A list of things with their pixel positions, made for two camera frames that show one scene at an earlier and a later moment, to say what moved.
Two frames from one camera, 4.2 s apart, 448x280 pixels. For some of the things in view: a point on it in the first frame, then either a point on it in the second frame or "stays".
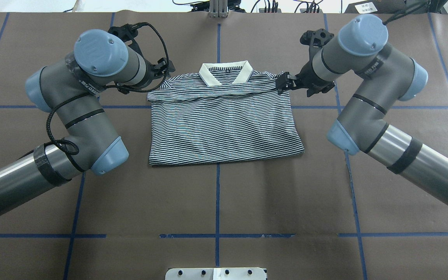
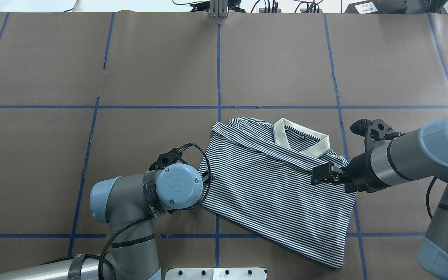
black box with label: x=377 y=6 stays
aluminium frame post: x=218 y=9 stays
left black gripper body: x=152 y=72 -> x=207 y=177
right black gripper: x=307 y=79 -> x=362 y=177
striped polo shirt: x=224 y=113 -> x=262 y=172
